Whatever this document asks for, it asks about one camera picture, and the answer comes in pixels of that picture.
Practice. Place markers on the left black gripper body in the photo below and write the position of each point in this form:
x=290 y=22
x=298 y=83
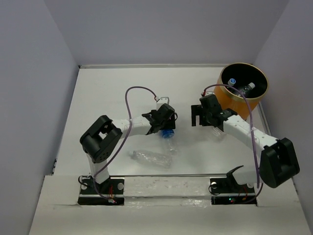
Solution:
x=168 y=124

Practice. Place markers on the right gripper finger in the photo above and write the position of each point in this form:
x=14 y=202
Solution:
x=196 y=120
x=196 y=109

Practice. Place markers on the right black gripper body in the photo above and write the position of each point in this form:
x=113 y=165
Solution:
x=206 y=120

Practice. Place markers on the blue label bottle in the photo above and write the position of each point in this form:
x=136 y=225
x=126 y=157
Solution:
x=168 y=141

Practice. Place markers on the clear bottle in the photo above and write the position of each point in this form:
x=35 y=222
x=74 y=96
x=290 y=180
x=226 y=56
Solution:
x=244 y=91
x=232 y=82
x=218 y=135
x=151 y=159

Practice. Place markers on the clear bottle front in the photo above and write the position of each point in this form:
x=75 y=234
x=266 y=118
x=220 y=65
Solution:
x=151 y=159

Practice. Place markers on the orange bin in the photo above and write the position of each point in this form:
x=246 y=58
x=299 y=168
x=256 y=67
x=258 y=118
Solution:
x=244 y=74

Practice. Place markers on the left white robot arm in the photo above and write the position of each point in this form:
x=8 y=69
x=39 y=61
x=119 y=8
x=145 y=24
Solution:
x=100 y=140

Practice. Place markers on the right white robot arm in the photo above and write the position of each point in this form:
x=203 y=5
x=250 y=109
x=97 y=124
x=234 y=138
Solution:
x=275 y=160

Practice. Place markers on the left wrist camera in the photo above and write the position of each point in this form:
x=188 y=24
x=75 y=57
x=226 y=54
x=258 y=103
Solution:
x=161 y=101

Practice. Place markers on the metal rail front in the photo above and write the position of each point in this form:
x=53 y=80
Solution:
x=217 y=175

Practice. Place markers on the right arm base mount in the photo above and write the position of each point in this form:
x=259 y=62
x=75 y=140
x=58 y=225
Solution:
x=226 y=191

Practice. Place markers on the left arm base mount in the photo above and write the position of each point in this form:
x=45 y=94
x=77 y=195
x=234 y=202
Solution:
x=108 y=193

